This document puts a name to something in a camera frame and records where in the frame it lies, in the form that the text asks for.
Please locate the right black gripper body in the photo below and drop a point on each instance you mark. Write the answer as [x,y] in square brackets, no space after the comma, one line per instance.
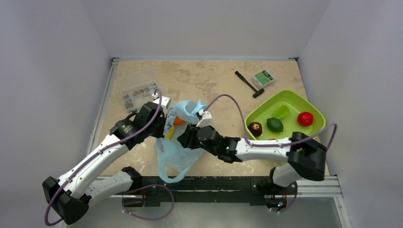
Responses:
[187,137]

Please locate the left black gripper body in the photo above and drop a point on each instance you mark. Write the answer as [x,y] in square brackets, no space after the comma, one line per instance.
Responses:
[157,130]

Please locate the yellow fake fruit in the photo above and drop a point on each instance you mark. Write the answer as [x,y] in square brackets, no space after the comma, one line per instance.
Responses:
[170,132]

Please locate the orange fake fruit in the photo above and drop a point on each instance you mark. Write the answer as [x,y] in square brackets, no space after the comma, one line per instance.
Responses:
[178,121]

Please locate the blue plastic bag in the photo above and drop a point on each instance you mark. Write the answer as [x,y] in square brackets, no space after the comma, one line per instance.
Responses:
[173,161]

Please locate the dark red fake fruit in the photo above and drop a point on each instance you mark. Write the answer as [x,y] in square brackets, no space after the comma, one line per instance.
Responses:
[255,129]

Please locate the light green fake fruit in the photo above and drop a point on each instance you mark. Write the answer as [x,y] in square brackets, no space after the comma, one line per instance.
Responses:
[281,112]

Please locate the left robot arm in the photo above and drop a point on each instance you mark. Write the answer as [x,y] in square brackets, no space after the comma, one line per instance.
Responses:
[72,194]

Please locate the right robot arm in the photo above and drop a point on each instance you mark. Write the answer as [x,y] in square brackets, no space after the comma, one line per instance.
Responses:
[303,156]

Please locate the clear plastic screw organizer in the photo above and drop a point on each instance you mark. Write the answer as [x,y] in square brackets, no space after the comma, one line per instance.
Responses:
[136,88]

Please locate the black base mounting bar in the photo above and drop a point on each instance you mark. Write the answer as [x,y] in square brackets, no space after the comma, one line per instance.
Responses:
[151,191]

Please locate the green white small box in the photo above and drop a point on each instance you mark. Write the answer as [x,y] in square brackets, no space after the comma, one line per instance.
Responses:
[263,79]

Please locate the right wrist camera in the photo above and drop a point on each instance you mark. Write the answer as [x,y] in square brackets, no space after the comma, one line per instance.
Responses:
[204,117]

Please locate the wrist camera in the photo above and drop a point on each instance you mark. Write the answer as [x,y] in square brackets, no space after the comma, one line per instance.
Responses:
[204,117]
[163,100]

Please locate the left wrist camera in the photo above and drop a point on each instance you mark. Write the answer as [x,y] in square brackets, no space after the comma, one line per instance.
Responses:
[163,100]

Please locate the black T-handle tool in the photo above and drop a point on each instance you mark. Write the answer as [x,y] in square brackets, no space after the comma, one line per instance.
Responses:
[256,91]

